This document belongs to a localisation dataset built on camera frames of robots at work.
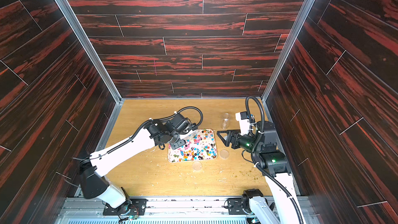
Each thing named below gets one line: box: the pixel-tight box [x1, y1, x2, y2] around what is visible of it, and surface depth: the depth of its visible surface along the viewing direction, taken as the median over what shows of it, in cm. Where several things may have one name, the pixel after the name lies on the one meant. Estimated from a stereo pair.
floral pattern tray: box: [167, 128, 218, 163], surface depth 93 cm
